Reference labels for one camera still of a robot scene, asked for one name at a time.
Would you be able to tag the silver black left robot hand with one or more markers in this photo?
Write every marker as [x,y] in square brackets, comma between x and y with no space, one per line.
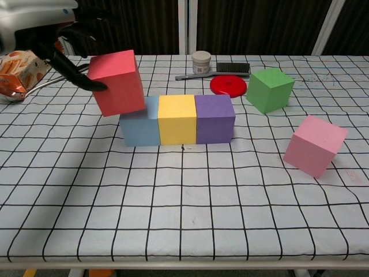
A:
[34,17]

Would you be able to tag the red foam cube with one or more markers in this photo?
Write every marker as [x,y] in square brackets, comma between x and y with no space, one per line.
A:
[118,83]

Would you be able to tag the light blue foam cube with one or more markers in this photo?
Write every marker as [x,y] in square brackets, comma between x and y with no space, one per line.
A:
[139,131]

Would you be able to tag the yellow foam cube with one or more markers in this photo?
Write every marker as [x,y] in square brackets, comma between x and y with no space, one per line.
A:
[177,124]

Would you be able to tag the purple foam cube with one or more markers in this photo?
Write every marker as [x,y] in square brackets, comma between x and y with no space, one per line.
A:
[215,127]

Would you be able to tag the green foam cube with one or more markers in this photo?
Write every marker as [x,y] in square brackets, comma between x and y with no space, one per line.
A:
[268,89]

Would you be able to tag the orange biscuit snack box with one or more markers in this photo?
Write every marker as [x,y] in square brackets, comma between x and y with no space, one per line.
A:
[20,72]

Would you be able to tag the dark corrugated partition panel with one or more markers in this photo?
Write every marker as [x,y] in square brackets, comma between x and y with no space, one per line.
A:
[253,26]
[354,29]
[138,26]

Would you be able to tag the small white lidded jar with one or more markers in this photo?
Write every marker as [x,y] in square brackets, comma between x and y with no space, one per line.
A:
[201,62]

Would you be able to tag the grey brush black bristles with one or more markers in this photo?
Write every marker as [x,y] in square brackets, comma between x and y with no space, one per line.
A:
[232,67]

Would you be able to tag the red round plastic lid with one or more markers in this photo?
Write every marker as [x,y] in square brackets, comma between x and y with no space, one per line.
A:
[227,86]

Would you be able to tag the white black checkered tablecloth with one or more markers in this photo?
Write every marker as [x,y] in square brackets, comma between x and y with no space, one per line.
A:
[184,216]

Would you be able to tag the pink foam cube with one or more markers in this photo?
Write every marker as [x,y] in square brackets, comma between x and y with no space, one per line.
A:
[311,147]

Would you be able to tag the white partition frame post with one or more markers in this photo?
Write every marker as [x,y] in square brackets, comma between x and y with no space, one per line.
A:
[182,26]
[327,29]

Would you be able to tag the grey metal table frame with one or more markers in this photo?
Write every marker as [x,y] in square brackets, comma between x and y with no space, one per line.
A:
[201,265]

